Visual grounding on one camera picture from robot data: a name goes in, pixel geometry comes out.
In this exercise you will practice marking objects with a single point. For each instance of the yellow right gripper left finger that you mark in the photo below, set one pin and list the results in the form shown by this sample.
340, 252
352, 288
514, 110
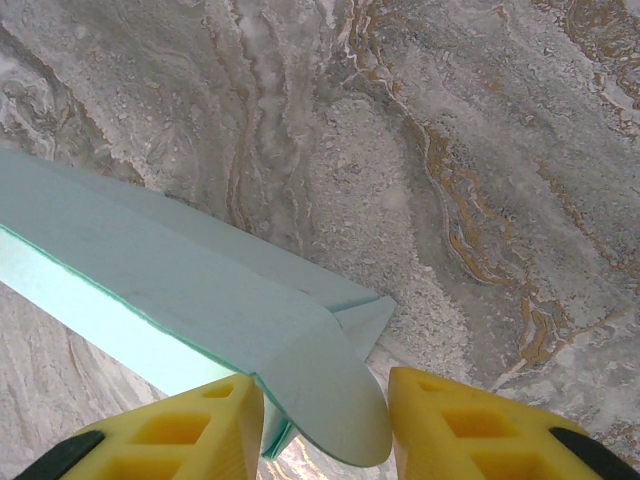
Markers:
225, 440

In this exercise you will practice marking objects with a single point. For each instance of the light blue paper box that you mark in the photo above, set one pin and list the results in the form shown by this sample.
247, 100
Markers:
200, 280

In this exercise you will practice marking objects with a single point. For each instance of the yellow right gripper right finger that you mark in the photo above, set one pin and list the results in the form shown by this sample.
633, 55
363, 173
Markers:
420, 440

